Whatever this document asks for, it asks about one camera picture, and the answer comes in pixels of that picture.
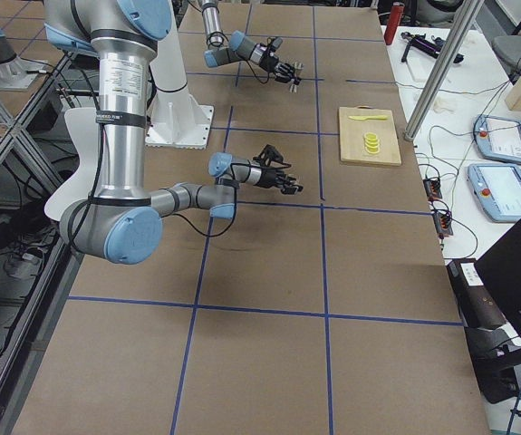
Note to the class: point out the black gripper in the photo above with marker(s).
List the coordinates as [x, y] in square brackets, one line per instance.
[266, 178]
[271, 62]

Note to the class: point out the steel jigger measuring cup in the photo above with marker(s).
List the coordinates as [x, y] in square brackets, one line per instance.
[296, 78]

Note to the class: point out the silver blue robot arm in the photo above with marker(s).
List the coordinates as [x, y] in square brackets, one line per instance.
[103, 209]
[239, 47]

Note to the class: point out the yellow plastic knife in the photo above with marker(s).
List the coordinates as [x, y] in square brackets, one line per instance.
[378, 117]

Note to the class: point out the wooden cutting board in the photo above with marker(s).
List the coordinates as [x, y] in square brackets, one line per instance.
[352, 143]

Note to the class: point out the lemon slice nearest knife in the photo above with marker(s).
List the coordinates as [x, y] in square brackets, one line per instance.
[370, 136]

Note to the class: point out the red cylinder bottle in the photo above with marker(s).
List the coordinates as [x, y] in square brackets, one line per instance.
[395, 16]

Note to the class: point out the lower teach pendant tablet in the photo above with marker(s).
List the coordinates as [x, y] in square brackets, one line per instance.
[497, 188]

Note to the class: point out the teach pendant tablet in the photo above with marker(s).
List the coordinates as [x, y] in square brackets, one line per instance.
[498, 138]
[497, 188]

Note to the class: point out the upper teach pendant tablet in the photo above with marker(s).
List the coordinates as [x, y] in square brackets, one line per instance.
[498, 138]

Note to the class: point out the black monitor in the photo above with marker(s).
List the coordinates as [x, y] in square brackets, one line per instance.
[488, 291]

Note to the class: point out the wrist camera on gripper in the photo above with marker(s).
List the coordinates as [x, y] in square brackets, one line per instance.
[273, 43]
[269, 155]

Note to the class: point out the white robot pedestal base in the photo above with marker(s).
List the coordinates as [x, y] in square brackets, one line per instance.
[176, 119]

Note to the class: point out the aluminium frame post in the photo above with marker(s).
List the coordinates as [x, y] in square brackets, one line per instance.
[462, 23]

